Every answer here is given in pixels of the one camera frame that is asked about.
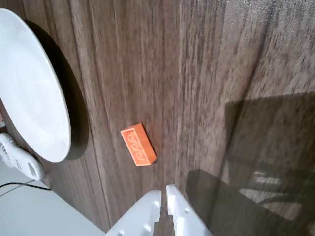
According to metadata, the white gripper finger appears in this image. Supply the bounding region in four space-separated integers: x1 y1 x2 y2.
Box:
166 184 214 236
105 189 162 236

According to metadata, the white handheld fan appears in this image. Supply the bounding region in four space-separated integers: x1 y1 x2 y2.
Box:
0 132 46 180

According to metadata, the thin black cable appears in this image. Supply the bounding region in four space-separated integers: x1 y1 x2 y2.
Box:
0 181 52 191

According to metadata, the orange lego block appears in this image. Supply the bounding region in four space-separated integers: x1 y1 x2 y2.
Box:
120 122 158 166

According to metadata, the white round plate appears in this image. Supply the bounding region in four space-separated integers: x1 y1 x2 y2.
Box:
0 8 72 163

